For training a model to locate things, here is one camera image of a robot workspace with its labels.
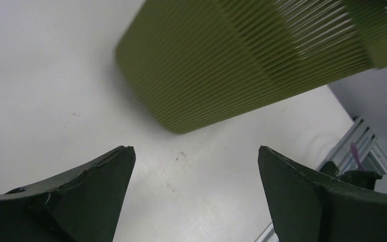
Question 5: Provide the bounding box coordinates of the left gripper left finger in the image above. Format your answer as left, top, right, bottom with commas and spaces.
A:
0, 146, 136, 241

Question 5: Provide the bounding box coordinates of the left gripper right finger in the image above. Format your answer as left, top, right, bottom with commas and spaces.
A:
257, 146, 387, 241

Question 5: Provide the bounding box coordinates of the green slatted plastic basket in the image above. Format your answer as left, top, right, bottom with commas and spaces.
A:
115, 1, 387, 134

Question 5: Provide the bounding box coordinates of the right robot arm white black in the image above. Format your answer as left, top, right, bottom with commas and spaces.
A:
319, 161, 387, 194

